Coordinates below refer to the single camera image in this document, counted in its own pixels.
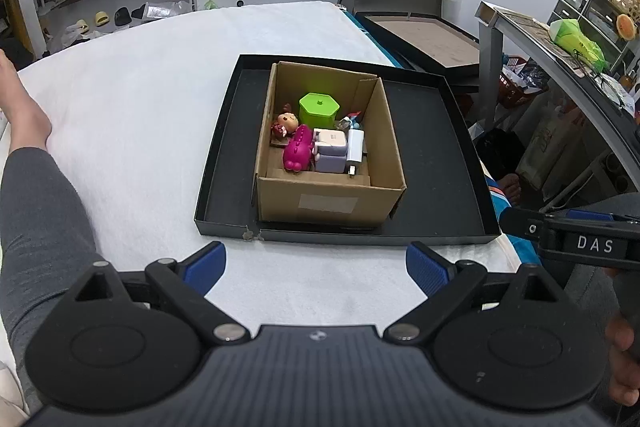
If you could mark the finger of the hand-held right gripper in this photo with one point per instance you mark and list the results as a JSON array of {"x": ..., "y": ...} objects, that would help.
[
  {"x": 590, "y": 214},
  {"x": 522, "y": 222}
]

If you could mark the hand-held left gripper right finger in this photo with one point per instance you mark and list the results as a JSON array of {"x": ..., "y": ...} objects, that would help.
[{"x": 425, "y": 269}]

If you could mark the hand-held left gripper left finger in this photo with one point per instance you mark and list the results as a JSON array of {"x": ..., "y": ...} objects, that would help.
[{"x": 205, "y": 267}]

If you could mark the brown cardboard box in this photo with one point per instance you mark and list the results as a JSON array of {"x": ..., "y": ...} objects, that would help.
[{"x": 280, "y": 202}]

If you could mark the black shallow tray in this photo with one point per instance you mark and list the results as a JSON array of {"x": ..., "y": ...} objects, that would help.
[{"x": 435, "y": 157}]

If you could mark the white plug charger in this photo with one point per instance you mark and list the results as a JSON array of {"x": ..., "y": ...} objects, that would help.
[{"x": 356, "y": 147}]

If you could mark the magenta dinosaur toy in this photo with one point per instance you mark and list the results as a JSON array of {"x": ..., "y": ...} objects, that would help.
[{"x": 296, "y": 149}]

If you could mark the white purple cube charger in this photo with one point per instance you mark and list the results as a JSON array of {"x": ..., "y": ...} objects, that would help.
[{"x": 330, "y": 152}]

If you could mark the red blue small figurine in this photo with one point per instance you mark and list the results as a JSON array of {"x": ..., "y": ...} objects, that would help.
[{"x": 354, "y": 121}]

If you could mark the small doll figure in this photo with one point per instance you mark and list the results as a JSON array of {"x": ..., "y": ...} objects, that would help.
[{"x": 289, "y": 122}]

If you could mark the person's right hand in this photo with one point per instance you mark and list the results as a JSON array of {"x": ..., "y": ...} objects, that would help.
[{"x": 625, "y": 357}]

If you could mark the person's right leg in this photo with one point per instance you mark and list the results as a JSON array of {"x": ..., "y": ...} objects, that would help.
[{"x": 510, "y": 192}]

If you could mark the person's leg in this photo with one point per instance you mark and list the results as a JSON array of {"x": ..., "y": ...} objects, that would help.
[
  {"x": 40, "y": 232},
  {"x": 510, "y": 192}
]

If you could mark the black bag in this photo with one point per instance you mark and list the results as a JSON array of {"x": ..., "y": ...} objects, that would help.
[{"x": 500, "y": 147}]

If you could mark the beige canvas bag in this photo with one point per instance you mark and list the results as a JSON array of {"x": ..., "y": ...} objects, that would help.
[{"x": 550, "y": 147}]

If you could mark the black eyeglasses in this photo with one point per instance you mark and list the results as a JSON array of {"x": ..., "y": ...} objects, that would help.
[{"x": 610, "y": 87}]

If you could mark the red plastic basket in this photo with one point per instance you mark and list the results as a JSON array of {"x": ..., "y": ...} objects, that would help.
[{"x": 510, "y": 92}]

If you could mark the grey metal table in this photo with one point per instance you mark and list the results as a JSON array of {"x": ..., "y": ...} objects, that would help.
[{"x": 490, "y": 67}]

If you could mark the person's left leg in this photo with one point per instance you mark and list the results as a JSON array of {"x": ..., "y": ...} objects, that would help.
[{"x": 40, "y": 232}]

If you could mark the green plastic bag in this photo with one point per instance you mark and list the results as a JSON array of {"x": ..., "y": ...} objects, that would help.
[{"x": 575, "y": 39}]

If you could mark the burger toy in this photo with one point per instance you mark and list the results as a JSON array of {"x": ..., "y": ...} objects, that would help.
[{"x": 626, "y": 27}]

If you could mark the green hexagonal container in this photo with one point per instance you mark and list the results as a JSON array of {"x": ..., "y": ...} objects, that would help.
[{"x": 317, "y": 107}]

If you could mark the black tray with brown inside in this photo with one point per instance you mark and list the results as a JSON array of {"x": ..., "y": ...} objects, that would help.
[{"x": 420, "y": 37}]

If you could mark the silver foil bag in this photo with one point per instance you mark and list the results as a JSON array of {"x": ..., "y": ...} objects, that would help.
[{"x": 165, "y": 9}]

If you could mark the small green packet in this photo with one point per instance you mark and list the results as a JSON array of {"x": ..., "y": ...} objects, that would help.
[{"x": 211, "y": 4}]

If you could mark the black slipper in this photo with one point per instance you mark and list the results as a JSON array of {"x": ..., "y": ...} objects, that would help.
[
  {"x": 121, "y": 16},
  {"x": 137, "y": 13}
]

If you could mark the white plastic bag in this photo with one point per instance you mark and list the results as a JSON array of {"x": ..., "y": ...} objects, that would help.
[{"x": 75, "y": 36}]

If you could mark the yellow slipper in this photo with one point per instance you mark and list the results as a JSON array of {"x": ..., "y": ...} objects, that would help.
[
  {"x": 82, "y": 27},
  {"x": 101, "y": 18}
]

